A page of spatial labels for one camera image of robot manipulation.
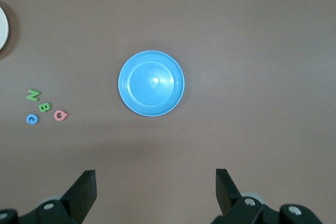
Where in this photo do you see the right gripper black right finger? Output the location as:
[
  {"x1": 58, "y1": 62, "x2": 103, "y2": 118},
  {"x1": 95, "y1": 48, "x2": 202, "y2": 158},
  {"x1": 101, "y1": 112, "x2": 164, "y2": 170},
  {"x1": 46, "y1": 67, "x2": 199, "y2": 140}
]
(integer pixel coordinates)
[{"x1": 211, "y1": 168, "x2": 265, "y2": 224}]

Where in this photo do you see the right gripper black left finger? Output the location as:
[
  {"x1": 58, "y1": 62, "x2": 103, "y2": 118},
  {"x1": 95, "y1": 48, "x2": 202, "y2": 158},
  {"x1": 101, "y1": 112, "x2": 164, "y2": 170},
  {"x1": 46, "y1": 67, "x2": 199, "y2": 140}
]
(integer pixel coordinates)
[{"x1": 18, "y1": 170, "x2": 97, "y2": 224}]

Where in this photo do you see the pink foam capital Q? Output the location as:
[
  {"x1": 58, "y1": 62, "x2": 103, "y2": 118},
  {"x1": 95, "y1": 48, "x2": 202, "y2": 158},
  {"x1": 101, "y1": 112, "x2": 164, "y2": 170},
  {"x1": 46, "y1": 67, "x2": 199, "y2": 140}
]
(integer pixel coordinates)
[{"x1": 54, "y1": 110, "x2": 69, "y2": 122}]

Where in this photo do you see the green foam capital B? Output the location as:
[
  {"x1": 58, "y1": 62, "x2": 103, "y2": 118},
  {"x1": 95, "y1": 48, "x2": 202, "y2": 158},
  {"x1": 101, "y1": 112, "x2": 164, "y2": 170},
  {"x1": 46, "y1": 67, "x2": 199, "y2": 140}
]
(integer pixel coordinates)
[{"x1": 37, "y1": 102, "x2": 52, "y2": 113}]

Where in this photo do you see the green foam capital N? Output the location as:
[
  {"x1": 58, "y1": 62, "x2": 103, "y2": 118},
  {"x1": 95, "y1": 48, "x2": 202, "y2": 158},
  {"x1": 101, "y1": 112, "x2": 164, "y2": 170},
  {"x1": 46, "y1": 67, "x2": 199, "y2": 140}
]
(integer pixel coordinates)
[{"x1": 26, "y1": 89, "x2": 41, "y2": 102}]

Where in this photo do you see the blue plastic plate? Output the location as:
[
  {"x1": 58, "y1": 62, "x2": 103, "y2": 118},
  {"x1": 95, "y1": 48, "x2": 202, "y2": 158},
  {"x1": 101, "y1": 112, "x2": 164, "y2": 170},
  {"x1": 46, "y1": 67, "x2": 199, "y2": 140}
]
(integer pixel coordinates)
[{"x1": 118, "y1": 50, "x2": 185, "y2": 118}]

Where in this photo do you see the beige plastic plate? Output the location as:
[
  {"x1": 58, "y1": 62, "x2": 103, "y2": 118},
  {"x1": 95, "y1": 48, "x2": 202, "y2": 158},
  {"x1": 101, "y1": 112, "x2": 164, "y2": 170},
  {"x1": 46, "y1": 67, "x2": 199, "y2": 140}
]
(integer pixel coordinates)
[{"x1": 0, "y1": 6, "x2": 10, "y2": 51}]

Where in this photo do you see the brown table cover mat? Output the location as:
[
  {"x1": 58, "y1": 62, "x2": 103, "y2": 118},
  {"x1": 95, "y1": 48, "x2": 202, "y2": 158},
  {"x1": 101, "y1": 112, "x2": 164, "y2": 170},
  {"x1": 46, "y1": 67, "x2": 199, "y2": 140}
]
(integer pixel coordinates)
[{"x1": 0, "y1": 0, "x2": 336, "y2": 224}]

